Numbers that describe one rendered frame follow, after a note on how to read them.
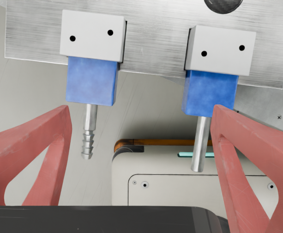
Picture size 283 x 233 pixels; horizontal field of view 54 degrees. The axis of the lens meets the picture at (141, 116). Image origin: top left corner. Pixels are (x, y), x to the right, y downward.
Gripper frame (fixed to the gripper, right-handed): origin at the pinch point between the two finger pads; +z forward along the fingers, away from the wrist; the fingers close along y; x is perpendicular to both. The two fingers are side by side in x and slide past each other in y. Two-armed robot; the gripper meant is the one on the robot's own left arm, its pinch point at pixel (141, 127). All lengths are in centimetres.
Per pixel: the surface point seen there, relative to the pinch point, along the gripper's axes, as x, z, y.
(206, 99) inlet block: 5.7, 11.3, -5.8
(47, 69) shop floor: 42, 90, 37
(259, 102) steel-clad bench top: 9.7, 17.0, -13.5
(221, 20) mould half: 0.1, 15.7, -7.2
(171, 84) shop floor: 47, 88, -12
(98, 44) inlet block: 0.9, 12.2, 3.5
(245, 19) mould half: 0.0, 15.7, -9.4
